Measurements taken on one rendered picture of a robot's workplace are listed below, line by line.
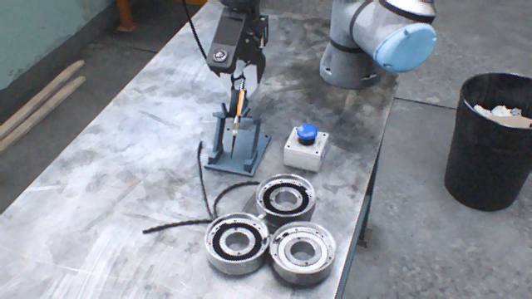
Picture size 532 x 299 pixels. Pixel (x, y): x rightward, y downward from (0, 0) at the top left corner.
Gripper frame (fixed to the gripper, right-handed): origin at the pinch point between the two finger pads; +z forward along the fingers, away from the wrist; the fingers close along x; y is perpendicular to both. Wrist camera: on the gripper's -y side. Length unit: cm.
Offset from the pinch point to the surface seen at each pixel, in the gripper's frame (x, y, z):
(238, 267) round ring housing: -10.0, -31.3, 9.1
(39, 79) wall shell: 142, 106, 89
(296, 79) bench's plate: -4.8, 26.8, 12.1
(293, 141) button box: -11.1, -1.2, 7.6
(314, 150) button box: -15.6, -2.7, 7.6
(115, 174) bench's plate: 20.6, -15.2, 12.2
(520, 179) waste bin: -76, 81, 75
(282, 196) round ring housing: -12.1, -13.3, 10.6
